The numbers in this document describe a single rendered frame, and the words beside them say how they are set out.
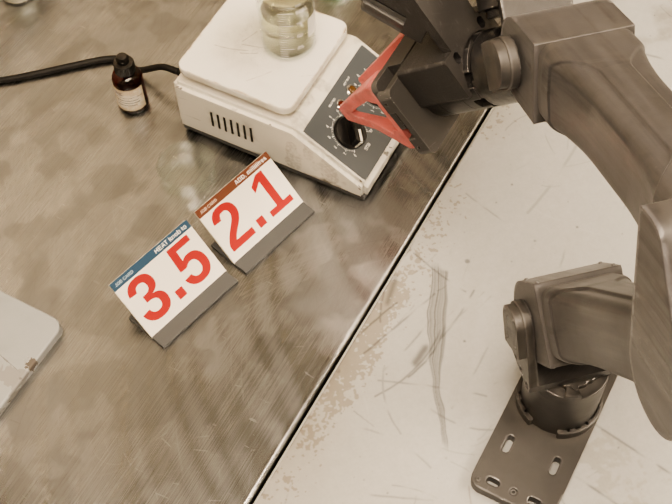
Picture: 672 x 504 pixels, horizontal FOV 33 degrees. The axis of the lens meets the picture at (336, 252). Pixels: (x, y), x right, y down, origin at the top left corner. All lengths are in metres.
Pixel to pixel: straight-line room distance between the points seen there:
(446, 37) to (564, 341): 0.23
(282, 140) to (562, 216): 0.26
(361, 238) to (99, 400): 0.27
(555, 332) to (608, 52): 0.21
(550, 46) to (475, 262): 0.35
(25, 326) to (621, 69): 0.56
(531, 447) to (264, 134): 0.37
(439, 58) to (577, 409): 0.29
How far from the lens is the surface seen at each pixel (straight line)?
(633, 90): 0.68
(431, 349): 0.99
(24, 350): 1.01
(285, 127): 1.04
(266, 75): 1.05
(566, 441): 0.95
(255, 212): 1.04
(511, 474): 0.93
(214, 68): 1.06
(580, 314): 0.78
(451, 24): 0.85
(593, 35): 0.74
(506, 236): 1.05
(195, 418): 0.97
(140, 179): 1.10
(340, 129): 1.05
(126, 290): 0.99
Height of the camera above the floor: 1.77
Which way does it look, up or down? 57 degrees down
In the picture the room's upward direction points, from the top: 2 degrees counter-clockwise
